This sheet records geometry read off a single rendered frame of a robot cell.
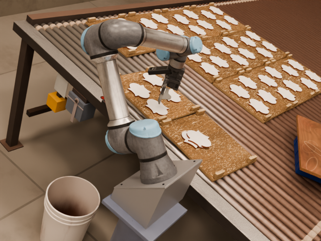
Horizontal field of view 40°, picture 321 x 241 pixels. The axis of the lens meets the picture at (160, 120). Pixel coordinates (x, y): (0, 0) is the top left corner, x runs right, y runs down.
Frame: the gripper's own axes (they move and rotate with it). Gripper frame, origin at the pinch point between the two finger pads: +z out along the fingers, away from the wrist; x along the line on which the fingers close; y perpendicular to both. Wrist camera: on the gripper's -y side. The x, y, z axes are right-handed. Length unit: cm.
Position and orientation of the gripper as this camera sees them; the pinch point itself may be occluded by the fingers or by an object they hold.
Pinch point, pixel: (159, 96)
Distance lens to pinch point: 229.8
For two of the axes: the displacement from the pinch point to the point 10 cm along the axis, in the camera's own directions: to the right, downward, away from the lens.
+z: -3.1, 7.6, 5.7
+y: 9.4, 3.2, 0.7
